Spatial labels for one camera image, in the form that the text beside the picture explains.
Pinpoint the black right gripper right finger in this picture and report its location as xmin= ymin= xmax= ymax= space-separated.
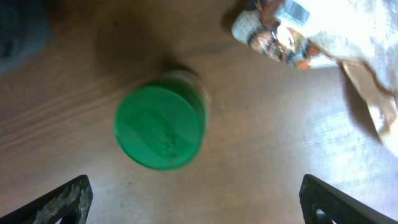
xmin=299 ymin=174 xmax=397 ymax=224

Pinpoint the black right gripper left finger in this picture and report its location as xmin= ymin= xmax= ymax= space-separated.
xmin=1 ymin=175 xmax=93 ymax=224

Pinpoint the green lid jar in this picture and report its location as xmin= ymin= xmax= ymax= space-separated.
xmin=114 ymin=68 xmax=210 ymax=170

